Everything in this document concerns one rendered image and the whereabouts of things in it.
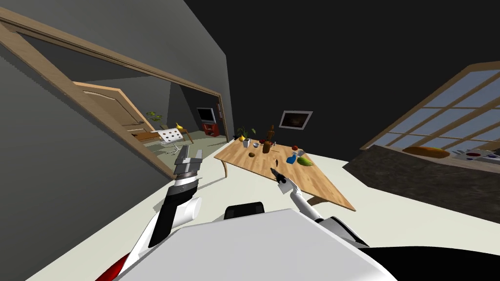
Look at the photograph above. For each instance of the white dotted chair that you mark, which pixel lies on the white dotted chair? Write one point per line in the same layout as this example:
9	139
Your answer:
170	136

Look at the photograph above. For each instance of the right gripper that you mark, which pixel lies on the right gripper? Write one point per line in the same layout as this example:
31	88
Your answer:
279	176

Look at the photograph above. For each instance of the brown bottle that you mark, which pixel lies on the brown bottle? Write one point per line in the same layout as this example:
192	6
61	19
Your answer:
267	145

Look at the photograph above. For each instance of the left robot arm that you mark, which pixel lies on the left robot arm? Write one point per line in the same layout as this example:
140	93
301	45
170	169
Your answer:
172	210

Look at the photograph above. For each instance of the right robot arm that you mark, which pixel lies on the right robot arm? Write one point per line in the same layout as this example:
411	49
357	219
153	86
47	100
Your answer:
390	253

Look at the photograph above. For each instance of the television on red stand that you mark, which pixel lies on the television on red stand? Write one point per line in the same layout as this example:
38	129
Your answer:
207	116

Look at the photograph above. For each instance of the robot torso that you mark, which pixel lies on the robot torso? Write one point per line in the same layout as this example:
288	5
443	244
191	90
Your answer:
250	249

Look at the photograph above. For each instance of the potted plant in white pot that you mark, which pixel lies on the potted plant in white pot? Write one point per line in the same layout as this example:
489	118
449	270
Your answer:
246	141

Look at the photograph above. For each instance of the dark counter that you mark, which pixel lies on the dark counter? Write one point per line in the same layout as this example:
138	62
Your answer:
422	183

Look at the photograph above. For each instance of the blue spray bottle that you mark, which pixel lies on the blue spray bottle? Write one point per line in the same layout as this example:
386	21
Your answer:
291	159

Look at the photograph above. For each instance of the brown bread loaf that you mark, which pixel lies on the brown bread loaf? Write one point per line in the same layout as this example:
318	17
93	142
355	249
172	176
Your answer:
425	152

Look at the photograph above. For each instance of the wooden framed window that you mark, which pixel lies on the wooden framed window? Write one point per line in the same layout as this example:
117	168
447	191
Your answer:
449	113

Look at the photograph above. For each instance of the green house plant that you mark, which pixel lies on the green house plant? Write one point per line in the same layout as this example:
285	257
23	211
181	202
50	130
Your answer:
154	117

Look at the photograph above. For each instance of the framed picture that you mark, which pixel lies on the framed picture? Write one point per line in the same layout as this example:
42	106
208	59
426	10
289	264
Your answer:
295	120

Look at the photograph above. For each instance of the wooden side table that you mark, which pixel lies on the wooden side table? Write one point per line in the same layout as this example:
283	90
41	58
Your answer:
186	132

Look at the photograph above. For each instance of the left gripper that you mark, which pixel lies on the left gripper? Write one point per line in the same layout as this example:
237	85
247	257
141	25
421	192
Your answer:
188	167

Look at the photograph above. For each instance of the wooden door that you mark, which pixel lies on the wooden door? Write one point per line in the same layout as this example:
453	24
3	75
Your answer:
113	109

